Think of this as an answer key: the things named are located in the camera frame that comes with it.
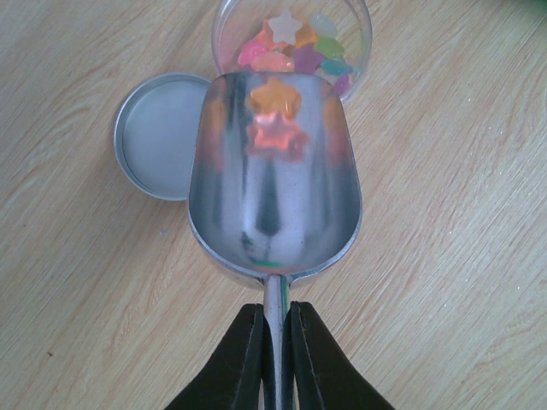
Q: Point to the candies in cup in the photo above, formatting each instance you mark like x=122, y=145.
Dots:
x=287, y=43

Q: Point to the clear plastic cup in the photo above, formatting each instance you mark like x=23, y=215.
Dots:
x=237, y=21

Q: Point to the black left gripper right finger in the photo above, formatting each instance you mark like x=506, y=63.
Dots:
x=325, y=377

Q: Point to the round white lid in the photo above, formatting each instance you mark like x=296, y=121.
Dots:
x=155, y=133

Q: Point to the silver metal scoop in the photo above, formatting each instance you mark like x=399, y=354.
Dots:
x=275, y=196

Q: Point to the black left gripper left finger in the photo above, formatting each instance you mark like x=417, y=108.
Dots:
x=231, y=377

